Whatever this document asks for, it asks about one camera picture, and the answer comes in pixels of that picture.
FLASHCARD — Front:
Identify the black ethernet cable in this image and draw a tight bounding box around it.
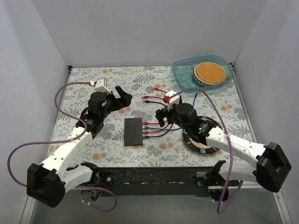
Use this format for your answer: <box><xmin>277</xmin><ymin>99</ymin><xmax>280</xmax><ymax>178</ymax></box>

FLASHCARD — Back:
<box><xmin>142</xmin><ymin>100</ymin><xmax>173</xmax><ymax>140</ymax></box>

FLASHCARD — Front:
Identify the black network switch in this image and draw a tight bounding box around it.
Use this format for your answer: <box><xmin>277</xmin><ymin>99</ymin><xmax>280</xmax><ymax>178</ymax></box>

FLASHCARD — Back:
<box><xmin>124</xmin><ymin>118</ymin><xmax>143</xmax><ymax>146</ymax></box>

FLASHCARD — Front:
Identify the blue ethernet cable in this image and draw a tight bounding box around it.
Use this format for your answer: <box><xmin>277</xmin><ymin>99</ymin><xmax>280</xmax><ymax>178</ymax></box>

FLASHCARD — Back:
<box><xmin>142</xmin><ymin>91</ymin><xmax>199</xmax><ymax>131</ymax></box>

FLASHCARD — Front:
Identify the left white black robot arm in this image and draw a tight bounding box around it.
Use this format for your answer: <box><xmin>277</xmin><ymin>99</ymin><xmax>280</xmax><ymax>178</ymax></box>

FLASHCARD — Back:
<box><xmin>26</xmin><ymin>86</ymin><xmax>132</xmax><ymax>208</ymax></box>

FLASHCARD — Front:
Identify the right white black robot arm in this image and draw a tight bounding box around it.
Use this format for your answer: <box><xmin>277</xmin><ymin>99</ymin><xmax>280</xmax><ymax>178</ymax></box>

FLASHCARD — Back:
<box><xmin>156</xmin><ymin>103</ymin><xmax>292</xmax><ymax>192</ymax></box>

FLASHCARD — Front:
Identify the floral patterned table mat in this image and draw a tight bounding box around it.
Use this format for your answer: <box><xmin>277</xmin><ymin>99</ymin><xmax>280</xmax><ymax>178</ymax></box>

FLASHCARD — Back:
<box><xmin>45</xmin><ymin>65</ymin><xmax>261</xmax><ymax>168</ymax></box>

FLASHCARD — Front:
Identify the dark rimmed beige plate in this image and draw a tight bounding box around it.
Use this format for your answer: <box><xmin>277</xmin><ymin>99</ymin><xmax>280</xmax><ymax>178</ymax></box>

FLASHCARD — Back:
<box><xmin>182</xmin><ymin>116</ymin><xmax>222</xmax><ymax>155</ymax></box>

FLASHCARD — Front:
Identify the blue plastic container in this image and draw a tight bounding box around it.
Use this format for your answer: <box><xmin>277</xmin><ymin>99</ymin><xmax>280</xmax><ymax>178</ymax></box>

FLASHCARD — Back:
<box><xmin>172</xmin><ymin>55</ymin><xmax>233</xmax><ymax>91</ymax></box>

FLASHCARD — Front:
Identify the orange woven round coaster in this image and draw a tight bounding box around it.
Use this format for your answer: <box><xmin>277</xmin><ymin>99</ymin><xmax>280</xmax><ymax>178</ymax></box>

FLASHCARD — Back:
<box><xmin>193</xmin><ymin>62</ymin><xmax>227</xmax><ymax>86</ymax></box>

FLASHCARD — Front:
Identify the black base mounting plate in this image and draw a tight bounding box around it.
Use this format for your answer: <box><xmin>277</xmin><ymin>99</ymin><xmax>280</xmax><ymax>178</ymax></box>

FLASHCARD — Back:
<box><xmin>83</xmin><ymin>163</ymin><xmax>225</xmax><ymax>196</ymax></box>

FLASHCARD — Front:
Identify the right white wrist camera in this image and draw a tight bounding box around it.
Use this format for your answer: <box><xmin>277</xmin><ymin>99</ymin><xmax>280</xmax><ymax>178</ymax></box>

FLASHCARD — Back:
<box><xmin>164</xmin><ymin>90</ymin><xmax>182</xmax><ymax>111</ymax></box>

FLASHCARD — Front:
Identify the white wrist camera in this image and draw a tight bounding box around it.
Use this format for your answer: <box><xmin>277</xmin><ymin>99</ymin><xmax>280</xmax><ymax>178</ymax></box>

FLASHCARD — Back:
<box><xmin>164</xmin><ymin>90</ymin><xmax>182</xmax><ymax>111</ymax></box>
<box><xmin>89</xmin><ymin>77</ymin><xmax>111</xmax><ymax>94</ymax></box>

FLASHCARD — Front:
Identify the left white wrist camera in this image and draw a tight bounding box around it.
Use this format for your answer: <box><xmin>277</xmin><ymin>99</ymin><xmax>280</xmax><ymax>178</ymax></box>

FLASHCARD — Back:
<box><xmin>89</xmin><ymin>77</ymin><xmax>111</xmax><ymax>94</ymax></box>

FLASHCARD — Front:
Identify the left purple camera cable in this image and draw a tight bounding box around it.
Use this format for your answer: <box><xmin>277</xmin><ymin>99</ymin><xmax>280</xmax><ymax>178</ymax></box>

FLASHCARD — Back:
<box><xmin>7</xmin><ymin>81</ymin><xmax>117</xmax><ymax>212</ymax></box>

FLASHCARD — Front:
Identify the purple camera cable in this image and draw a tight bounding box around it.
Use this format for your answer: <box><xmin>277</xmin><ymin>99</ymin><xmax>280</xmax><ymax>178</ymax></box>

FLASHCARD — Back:
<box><xmin>7</xmin><ymin>81</ymin><xmax>117</xmax><ymax>212</ymax></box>
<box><xmin>172</xmin><ymin>88</ymin><xmax>243</xmax><ymax>214</ymax></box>

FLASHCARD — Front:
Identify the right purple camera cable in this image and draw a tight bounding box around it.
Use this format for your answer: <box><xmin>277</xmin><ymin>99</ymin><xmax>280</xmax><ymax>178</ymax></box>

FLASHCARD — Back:
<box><xmin>172</xmin><ymin>88</ymin><xmax>243</xmax><ymax>214</ymax></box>

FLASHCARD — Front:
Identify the aluminium frame rail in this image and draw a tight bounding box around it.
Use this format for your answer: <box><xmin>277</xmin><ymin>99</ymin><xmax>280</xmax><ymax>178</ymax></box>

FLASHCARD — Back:
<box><xmin>208</xmin><ymin>181</ymin><xmax>262</xmax><ymax>189</ymax></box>

